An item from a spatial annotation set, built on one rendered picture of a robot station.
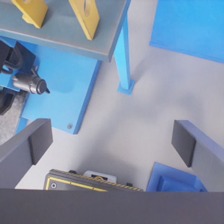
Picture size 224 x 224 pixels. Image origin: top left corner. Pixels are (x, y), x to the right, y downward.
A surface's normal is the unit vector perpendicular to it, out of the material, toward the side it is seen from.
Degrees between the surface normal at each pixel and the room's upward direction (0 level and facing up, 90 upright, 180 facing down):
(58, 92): 0
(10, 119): 0
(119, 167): 0
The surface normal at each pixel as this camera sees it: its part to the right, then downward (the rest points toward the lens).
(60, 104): -0.12, -0.11
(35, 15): 0.95, 0.29
